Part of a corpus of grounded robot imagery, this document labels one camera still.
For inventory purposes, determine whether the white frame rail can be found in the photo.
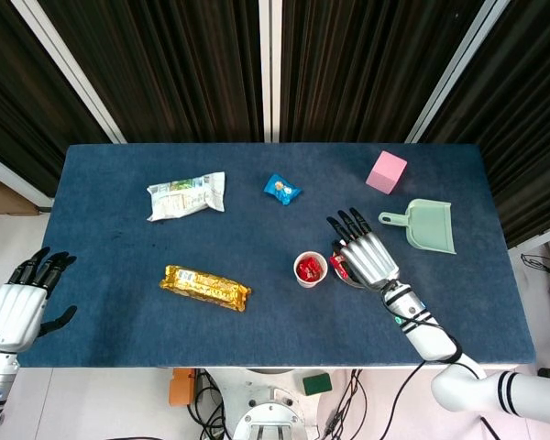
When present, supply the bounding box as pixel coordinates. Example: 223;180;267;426
506;218;550;252
0;148;55;211

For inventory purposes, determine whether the brown cardboard box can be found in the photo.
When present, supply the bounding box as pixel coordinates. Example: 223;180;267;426
0;169;40;216

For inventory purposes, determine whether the white frame post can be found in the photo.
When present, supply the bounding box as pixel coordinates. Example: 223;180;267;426
9;0;128;145
405;0;511;145
258;0;282;144

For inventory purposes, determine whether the green plastic dustpan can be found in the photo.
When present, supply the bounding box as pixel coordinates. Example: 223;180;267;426
378;198;457;256

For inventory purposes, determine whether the pink foam cube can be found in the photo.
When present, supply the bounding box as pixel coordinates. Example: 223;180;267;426
365;150;408;197

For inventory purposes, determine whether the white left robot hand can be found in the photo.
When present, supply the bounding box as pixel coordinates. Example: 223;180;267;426
0;246;79;355

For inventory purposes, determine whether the orange plastic box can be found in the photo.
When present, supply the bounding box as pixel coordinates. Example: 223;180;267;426
168;368;197;408

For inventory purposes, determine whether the white robot torso base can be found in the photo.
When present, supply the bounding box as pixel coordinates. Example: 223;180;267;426
231;368;320;440

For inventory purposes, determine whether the dark pleated curtain panel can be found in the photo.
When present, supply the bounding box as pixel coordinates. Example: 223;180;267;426
0;0;114;198
421;0;550;248
279;0;485;144
38;0;263;144

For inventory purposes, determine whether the blue fabric table cover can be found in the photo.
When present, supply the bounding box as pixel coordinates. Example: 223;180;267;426
16;142;536;369

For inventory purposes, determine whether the black cable bundle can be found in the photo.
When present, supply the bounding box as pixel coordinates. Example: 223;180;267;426
187;369;233;440
320;368;366;436

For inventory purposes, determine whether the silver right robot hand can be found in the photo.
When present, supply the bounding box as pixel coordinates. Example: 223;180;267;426
325;207;401;292

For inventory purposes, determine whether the white paper cup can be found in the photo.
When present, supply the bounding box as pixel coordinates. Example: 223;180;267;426
292;250;329;289

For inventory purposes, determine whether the gold biscuit package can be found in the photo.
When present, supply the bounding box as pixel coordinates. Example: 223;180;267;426
159;264;253;314

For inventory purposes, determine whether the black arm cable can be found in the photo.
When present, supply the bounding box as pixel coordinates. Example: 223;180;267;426
380;292;464;440

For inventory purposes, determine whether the blue snack packet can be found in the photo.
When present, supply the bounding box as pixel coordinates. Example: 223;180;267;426
262;172;303;207

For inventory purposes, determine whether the green sponge block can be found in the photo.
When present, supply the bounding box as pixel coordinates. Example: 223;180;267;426
302;372;334;397

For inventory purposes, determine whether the white snack bag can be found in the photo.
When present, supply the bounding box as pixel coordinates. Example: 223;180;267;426
146;170;226;223

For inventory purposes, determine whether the metal bowl with candies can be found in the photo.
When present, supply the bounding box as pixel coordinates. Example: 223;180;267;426
332;247;373;292

